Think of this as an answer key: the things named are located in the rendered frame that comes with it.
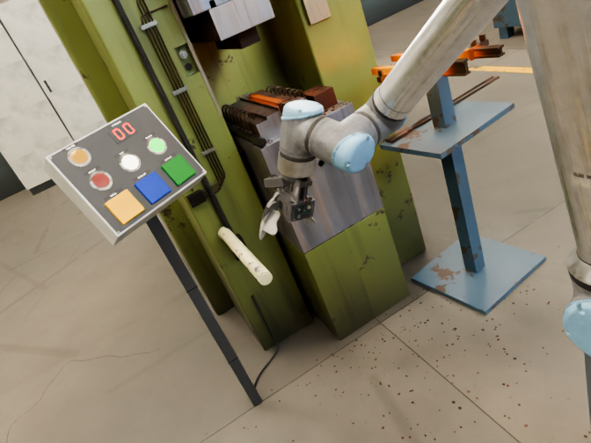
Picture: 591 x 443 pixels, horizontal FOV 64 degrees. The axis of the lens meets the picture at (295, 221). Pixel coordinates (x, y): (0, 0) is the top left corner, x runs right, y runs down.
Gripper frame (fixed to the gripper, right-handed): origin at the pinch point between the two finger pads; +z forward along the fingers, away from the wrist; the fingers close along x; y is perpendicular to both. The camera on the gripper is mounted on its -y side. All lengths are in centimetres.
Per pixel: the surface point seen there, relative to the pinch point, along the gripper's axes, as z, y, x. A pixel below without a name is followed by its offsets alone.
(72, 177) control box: -8, -34, -46
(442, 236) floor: 60, -33, 117
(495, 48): -43, -7, 72
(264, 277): 23.0, -8.0, -0.1
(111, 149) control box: -11, -40, -34
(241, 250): 27.6, -27.5, 1.6
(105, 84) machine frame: -3, -112, -20
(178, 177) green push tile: -3.4, -31.8, -18.0
